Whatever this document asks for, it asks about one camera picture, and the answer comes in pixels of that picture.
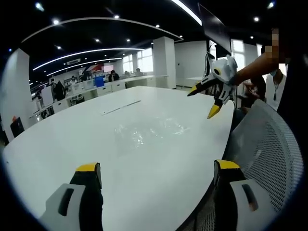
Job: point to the white desk row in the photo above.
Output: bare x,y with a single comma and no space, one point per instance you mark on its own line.
96,90

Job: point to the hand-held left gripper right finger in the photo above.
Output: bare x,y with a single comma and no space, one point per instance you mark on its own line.
237,192

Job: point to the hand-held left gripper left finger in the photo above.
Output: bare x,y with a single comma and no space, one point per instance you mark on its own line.
79,192

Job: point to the black wall monitor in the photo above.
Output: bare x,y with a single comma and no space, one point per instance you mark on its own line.
214,24

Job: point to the blue storage box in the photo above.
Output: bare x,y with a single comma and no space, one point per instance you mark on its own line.
99,81

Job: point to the white mesh office chair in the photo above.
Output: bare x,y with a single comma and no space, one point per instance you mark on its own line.
262,154

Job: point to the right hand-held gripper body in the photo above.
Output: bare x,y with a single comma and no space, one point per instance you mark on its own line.
225,71

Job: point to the pile of clear packaging bags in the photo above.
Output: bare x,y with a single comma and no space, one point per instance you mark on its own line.
150,131

